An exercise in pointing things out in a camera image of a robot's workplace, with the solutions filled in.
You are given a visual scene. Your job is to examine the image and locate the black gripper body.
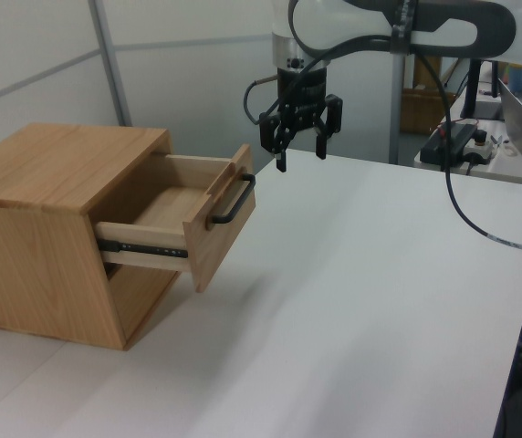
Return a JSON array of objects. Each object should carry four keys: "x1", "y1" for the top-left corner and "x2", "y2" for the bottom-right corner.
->
[{"x1": 277, "y1": 66, "x2": 330, "y2": 134}]

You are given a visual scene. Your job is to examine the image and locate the black metal drawer handle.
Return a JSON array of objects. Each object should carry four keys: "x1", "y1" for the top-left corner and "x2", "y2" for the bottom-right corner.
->
[{"x1": 205, "y1": 172, "x2": 258, "y2": 226}]

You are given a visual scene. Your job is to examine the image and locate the wooden drawer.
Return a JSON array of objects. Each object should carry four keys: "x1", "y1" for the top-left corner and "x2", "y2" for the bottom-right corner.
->
[{"x1": 95, "y1": 143, "x2": 258, "y2": 294}]

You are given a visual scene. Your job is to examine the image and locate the black metal drawer slide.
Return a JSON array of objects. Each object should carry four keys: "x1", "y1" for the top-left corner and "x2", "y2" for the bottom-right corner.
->
[{"x1": 98, "y1": 235, "x2": 190, "y2": 260}]

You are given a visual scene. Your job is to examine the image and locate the grey vertical pole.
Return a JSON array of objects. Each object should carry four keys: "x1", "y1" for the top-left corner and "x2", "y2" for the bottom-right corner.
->
[{"x1": 390, "y1": 48, "x2": 407, "y2": 166}]

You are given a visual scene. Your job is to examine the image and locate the brown cardboard box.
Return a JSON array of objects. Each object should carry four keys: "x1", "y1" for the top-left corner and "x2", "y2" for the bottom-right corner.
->
[{"x1": 401, "y1": 56, "x2": 461, "y2": 136}]

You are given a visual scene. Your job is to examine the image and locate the black control box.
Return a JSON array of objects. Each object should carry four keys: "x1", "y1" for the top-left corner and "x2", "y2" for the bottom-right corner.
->
[{"x1": 420, "y1": 122, "x2": 479, "y2": 163}]

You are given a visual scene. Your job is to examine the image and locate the black monitor stand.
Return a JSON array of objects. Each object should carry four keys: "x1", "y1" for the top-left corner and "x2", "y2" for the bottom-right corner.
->
[{"x1": 460, "y1": 57, "x2": 505, "y2": 122}]

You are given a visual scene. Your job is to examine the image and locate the emergency stop button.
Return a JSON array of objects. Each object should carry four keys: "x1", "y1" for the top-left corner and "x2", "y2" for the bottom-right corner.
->
[{"x1": 463, "y1": 129, "x2": 496, "y2": 167}]

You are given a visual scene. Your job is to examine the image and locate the scissors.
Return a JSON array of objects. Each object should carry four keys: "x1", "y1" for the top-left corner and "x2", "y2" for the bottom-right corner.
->
[{"x1": 488, "y1": 131, "x2": 518, "y2": 157}]

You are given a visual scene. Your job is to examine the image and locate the grey side desk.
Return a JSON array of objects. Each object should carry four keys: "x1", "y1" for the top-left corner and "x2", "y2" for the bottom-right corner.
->
[{"x1": 412, "y1": 101, "x2": 522, "y2": 187}]

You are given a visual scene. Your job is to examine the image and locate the pale wooden cabinet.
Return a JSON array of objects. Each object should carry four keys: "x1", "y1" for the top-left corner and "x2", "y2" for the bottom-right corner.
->
[{"x1": 0, "y1": 121, "x2": 173, "y2": 353}]

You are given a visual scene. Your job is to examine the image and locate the red cable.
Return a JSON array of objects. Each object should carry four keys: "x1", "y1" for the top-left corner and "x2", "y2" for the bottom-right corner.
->
[{"x1": 433, "y1": 118, "x2": 482, "y2": 139}]

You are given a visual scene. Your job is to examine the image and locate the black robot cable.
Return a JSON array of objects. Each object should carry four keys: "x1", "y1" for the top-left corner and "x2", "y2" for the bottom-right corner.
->
[{"x1": 243, "y1": 0, "x2": 522, "y2": 253}]

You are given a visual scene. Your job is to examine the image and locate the grey partition post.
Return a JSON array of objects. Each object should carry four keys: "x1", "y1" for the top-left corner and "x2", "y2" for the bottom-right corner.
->
[{"x1": 88, "y1": 0, "x2": 133, "y2": 128}]

